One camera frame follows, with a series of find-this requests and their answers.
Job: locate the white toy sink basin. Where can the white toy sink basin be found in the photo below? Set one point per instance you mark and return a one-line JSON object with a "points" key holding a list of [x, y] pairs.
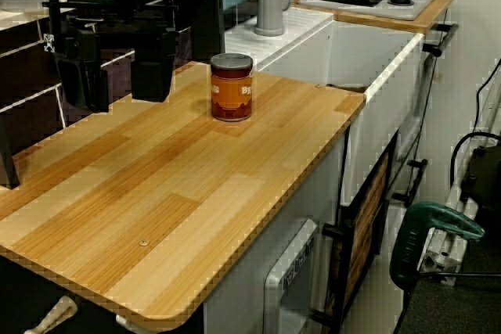
{"points": [[344, 60]]}

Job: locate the orange beans can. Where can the orange beans can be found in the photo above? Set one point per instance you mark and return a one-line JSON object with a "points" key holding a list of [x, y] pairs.
{"points": [[231, 87]]}

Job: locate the dark box device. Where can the dark box device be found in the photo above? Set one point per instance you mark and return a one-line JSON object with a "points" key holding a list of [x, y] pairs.
{"points": [[485, 169]]}

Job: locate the small white knob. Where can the small white knob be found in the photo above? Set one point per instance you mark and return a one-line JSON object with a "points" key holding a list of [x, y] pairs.
{"points": [[125, 321]]}

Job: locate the grey dispenser panel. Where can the grey dispenser panel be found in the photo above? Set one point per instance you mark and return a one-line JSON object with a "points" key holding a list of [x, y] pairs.
{"points": [[289, 267]]}

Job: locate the silver aluminium extrusion bar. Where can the silver aluminium extrusion bar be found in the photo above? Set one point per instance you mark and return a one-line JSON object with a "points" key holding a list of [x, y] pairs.
{"points": [[446, 248]]}

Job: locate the green power drill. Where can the green power drill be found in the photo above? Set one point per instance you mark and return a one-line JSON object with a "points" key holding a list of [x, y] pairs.
{"points": [[415, 240]]}

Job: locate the black framed wooden oven door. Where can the black framed wooden oven door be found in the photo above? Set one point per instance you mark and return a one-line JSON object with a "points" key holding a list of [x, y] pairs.
{"points": [[366, 228]]}

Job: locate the white toy kitchen cabinet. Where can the white toy kitchen cabinet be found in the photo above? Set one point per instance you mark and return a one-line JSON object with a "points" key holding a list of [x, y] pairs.
{"points": [[250, 271]]}

